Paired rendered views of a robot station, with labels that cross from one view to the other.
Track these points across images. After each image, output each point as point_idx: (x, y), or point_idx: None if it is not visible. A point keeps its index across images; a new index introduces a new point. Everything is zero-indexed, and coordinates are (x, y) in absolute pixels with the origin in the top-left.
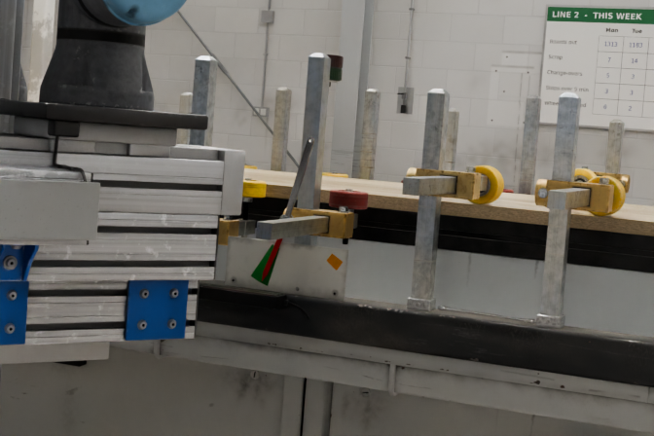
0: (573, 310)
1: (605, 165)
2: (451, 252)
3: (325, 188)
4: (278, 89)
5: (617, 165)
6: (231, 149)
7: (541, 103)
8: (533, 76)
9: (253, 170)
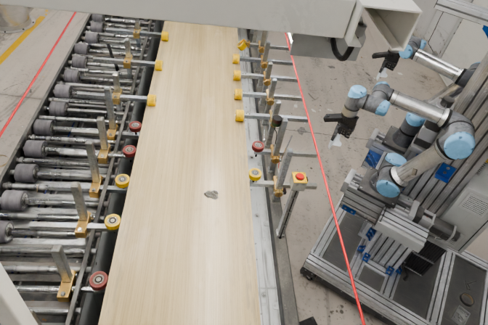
0: None
1: (119, 90)
2: None
3: (238, 155)
4: (78, 186)
5: (120, 87)
6: (374, 130)
7: None
8: None
9: (144, 206)
